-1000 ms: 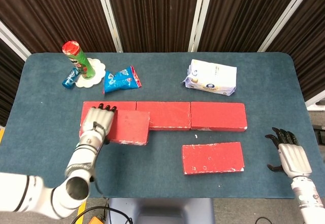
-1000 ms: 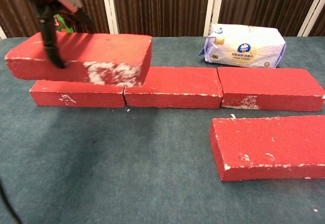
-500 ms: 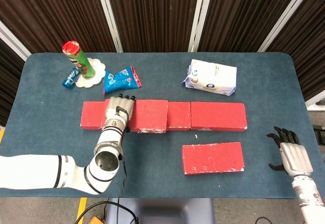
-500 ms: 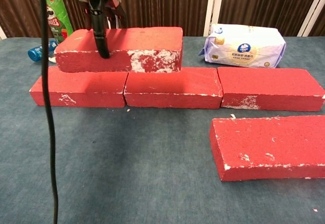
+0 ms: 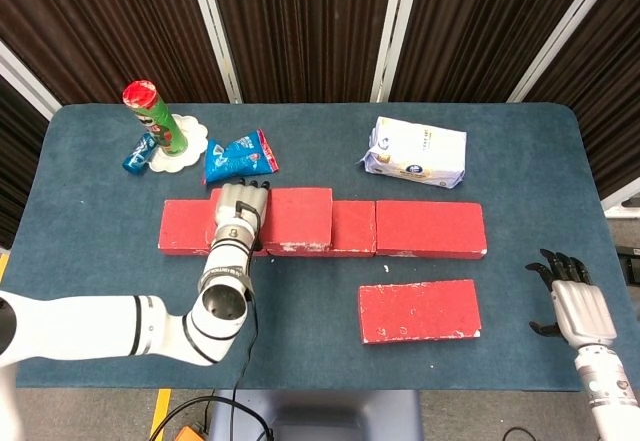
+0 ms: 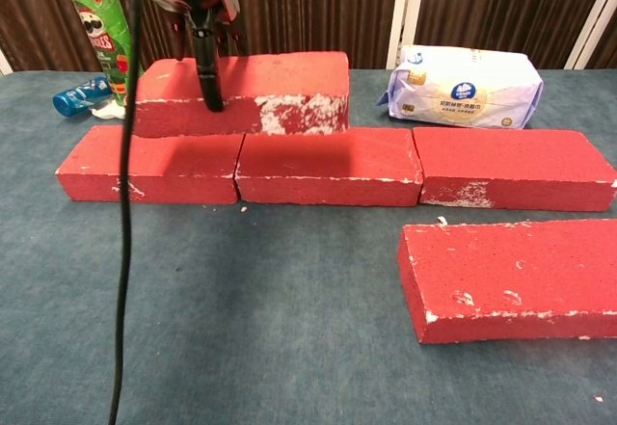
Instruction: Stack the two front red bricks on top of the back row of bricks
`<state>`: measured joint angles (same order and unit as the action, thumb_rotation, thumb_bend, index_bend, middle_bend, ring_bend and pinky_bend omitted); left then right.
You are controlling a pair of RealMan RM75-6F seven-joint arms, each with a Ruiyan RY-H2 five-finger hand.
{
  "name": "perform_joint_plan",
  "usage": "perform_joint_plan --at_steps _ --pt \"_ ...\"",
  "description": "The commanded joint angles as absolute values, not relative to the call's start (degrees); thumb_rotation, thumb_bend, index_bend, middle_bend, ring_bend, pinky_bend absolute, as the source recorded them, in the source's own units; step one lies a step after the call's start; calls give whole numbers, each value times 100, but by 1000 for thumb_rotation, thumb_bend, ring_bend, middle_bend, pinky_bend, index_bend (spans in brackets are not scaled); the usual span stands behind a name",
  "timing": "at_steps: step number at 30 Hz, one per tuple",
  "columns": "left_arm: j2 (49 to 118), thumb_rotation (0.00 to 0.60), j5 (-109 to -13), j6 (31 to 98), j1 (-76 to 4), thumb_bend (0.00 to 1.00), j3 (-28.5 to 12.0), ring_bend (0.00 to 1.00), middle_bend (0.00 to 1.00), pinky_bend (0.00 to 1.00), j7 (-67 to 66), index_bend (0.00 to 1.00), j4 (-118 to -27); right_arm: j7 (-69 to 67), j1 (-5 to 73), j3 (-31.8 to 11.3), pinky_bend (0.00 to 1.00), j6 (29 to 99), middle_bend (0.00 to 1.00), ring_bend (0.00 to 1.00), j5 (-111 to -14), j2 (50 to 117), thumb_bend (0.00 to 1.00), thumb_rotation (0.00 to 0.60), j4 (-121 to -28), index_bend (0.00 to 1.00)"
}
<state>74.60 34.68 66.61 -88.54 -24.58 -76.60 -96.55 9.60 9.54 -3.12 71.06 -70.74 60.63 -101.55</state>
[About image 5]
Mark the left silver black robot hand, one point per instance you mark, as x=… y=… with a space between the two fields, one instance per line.
x=232 y=196

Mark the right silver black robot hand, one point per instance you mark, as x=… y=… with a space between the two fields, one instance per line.
x=582 y=311

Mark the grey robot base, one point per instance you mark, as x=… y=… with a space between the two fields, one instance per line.
x=325 y=416

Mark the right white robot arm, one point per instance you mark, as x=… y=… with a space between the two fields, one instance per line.
x=602 y=391

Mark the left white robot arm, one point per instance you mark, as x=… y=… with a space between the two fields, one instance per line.
x=100 y=323

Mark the blue Oreo snack bag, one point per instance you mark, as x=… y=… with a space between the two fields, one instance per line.
x=235 y=158

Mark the black equipment box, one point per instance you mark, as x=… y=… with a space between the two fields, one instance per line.
x=631 y=266

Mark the white scalloped doily plate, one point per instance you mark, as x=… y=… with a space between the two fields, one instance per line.
x=197 y=133

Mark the small blue snack tube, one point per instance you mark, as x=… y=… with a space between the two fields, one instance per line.
x=137 y=156

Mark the green Pringles can red lid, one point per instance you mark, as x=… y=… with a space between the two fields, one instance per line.
x=160 y=121

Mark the white partition foot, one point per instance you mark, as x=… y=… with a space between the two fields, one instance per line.
x=622 y=206

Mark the blue felt table cover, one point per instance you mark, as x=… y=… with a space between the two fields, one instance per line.
x=320 y=281

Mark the dark brown ribbed partition panel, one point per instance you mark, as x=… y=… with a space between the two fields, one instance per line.
x=475 y=26
x=615 y=86
x=100 y=21
x=15 y=161
x=305 y=26

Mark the white tissue pack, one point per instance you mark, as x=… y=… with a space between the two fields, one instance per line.
x=420 y=153

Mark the orange device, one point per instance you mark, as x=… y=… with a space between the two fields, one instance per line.
x=192 y=435

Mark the white partition frame post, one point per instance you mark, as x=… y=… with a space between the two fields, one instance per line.
x=565 y=26
x=30 y=88
x=212 y=26
x=397 y=26

